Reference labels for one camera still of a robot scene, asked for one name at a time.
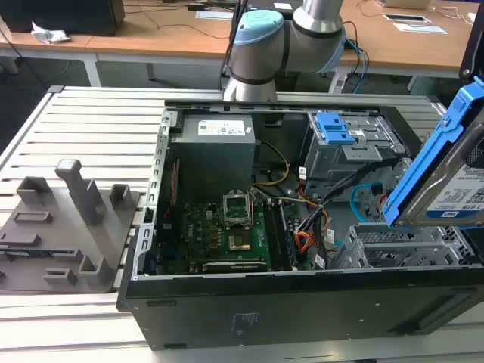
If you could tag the black box on desk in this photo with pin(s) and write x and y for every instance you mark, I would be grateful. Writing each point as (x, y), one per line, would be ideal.
(60, 15)

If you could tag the black PC case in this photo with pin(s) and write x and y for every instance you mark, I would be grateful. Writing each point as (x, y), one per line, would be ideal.
(302, 314)

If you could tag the black RAM slot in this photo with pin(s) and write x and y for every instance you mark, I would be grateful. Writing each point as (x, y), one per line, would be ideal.
(273, 238)
(287, 238)

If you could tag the wooden desk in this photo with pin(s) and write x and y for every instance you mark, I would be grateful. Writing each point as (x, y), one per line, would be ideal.
(181, 41)
(45, 45)

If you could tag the crumpled white paper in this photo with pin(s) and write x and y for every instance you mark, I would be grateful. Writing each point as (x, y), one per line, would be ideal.
(49, 35)

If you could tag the grey power supply unit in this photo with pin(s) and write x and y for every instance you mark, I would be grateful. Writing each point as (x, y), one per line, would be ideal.
(211, 162)

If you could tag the metal disk bay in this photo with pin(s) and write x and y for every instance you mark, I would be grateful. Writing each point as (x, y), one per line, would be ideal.
(378, 249)

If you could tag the CPU socket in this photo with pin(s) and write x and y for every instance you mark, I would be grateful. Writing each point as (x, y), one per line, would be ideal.
(239, 242)

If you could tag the green motherboard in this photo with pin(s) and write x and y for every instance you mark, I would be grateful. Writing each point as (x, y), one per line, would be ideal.
(204, 234)

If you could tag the blue plastic latch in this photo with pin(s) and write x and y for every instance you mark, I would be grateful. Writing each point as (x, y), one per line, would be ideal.
(334, 128)

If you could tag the grey parts rack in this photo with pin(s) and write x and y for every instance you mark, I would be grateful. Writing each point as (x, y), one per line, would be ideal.
(56, 234)

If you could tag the hard disk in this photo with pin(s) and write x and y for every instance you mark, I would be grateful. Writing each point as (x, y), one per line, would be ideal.
(419, 174)

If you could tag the white paper sheet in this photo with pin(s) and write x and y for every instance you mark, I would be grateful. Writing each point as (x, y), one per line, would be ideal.
(215, 14)
(419, 28)

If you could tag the grey metal drive cage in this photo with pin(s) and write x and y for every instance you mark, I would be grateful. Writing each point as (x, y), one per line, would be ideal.
(332, 159)

